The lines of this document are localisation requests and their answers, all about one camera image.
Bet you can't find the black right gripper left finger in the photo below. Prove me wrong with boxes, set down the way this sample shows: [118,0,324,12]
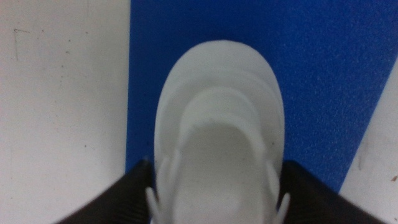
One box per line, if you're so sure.
[55,159,155,224]

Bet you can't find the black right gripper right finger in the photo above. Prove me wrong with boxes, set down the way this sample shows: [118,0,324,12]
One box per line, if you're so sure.
[279,159,387,224]

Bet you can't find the blue rectangular mat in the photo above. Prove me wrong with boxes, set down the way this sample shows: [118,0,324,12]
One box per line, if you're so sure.
[124,0,398,194]

